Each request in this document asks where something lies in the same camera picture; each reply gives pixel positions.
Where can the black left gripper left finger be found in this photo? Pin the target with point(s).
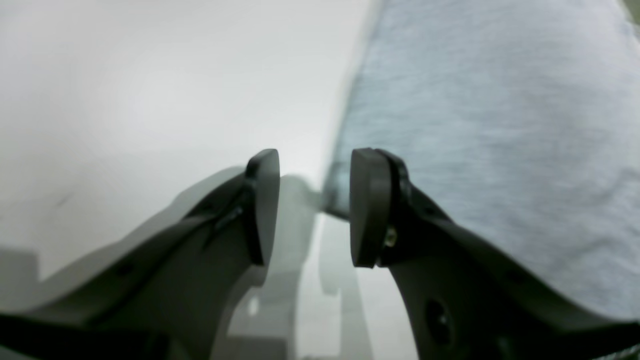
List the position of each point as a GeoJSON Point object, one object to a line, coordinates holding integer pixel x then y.
{"type": "Point", "coordinates": [160, 293]}

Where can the grey T-shirt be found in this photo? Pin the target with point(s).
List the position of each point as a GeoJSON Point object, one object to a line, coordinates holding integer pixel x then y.
{"type": "Point", "coordinates": [520, 118]}

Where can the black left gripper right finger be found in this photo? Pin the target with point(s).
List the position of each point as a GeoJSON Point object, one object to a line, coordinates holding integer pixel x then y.
{"type": "Point", "coordinates": [465, 298]}

